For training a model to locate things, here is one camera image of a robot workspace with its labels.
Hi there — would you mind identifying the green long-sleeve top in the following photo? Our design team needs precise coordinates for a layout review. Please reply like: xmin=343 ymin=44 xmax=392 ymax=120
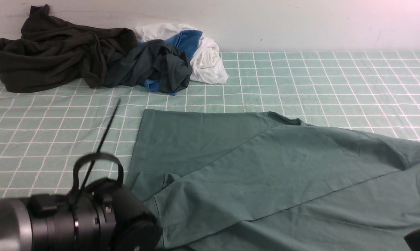
xmin=125 ymin=109 xmax=420 ymax=251

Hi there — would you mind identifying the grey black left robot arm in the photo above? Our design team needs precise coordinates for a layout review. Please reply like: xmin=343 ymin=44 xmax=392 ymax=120
xmin=0 ymin=178 xmax=162 ymax=251

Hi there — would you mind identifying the white crumpled garment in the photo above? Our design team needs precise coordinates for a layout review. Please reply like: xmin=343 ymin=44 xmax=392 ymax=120
xmin=134 ymin=23 xmax=228 ymax=84

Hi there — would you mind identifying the dark teal crumpled garment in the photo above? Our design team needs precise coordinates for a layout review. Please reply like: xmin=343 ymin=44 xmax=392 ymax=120
xmin=101 ymin=40 xmax=193 ymax=94

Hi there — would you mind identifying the blue crumpled garment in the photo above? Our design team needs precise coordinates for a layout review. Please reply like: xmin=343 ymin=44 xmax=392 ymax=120
xmin=139 ymin=30 xmax=202 ymax=96

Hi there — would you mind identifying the dark olive crumpled garment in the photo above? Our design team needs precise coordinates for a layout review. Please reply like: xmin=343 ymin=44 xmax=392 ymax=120
xmin=0 ymin=5 xmax=138 ymax=93

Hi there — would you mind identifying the green checkered table cloth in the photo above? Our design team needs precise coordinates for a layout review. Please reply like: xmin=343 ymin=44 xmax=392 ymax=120
xmin=0 ymin=51 xmax=420 ymax=198

